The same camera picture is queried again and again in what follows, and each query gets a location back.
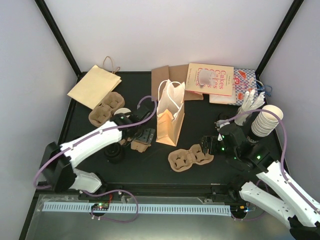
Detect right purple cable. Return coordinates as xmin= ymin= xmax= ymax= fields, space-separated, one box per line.
xmin=216 ymin=108 xmax=320 ymax=222

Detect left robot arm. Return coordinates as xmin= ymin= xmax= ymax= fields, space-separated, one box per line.
xmin=37 ymin=106 xmax=155 ymax=200

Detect yellow kraft paper bag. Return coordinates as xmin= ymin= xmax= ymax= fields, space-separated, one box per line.
xmin=67 ymin=65 xmax=122 ymax=110

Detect cakes printed paper bag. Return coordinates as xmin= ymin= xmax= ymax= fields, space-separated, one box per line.
xmin=185 ymin=63 xmax=234 ymax=97

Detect stack of white paper cups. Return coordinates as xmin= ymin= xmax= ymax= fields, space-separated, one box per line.
xmin=114 ymin=107 xmax=131 ymax=119

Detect pulp cup carrier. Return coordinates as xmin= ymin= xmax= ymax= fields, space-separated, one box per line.
xmin=118 ymin=139 xmax=151 ymax=153
xmin=168 ymin=144 xmax=214 ymax=173

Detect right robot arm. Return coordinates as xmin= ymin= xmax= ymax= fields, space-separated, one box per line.
xmin=200 ymin=123 xmax=320 ymax=240

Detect blue checkered paper bag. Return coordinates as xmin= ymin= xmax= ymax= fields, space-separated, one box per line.
xmin=208 ymin=67 xmax=257 ymax=107

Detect brown flat paper bag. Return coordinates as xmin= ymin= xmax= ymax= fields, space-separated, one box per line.
xmin=151 ymin=64 xmax=189 ymax=99

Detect white slotted cable duct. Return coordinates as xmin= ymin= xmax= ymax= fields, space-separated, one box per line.
xmin=42 ymin=202 xmax=231 ymax=217

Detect stack of pulp cup carriers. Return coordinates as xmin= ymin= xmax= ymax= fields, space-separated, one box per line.
xmin=88 ymin=91 xmax=125 ymax=128

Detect stack of black cup lids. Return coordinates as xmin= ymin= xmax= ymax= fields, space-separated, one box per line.
xmin=104 ymin=143 xmax=125 ymax=164

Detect orange paper bag white handles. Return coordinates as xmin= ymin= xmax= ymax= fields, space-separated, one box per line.
xmin=156 ymin=79 xmax=185 ymax=147

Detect stack of plain paper cups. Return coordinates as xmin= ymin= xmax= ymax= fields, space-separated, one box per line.
xmin=251 ymin=104 xmax=284 ymax=138

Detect cup of white straws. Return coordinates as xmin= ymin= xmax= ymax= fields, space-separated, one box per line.
xmin=234 ymin=89 xmax=265 ymax=126

